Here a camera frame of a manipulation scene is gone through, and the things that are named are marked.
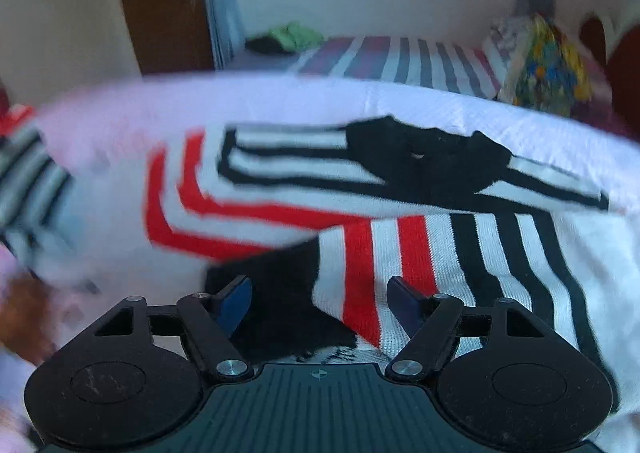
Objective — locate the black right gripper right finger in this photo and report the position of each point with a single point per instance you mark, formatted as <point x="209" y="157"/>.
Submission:
<point x="431" y="324"/>

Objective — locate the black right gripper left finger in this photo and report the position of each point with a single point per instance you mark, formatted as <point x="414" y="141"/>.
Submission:
<point x="208" y="323"/>

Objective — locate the red black white striped sweater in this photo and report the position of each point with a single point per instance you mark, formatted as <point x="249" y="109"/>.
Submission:
<point x="319" y="219"/>

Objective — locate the pink floral bed sheet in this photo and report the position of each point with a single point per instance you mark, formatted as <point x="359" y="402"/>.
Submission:
<point x="94" y="129"/>

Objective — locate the striped purple white bed sheet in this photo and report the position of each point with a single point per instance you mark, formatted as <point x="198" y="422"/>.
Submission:
<point x="390" y="59"/>

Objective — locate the colourful patterned pillow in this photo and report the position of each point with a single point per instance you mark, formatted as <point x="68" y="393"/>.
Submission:
<point x="546" y="71"/>

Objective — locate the black cloth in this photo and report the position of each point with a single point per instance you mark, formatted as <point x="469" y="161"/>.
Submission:
<point x="267" y="45"/>

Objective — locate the green cloth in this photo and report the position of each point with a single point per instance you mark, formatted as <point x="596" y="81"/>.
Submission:
<point x="295" y="37"/>

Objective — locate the striped pillow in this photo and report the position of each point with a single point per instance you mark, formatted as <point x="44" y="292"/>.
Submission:
<point x="501" y="42"/>

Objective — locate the red heart-shaped headboard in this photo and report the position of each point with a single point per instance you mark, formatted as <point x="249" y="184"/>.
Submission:
<point x="615" y="104"/>

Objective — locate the brown wooden door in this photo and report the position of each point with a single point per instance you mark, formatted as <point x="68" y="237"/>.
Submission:
<point x="169" y="36"/>

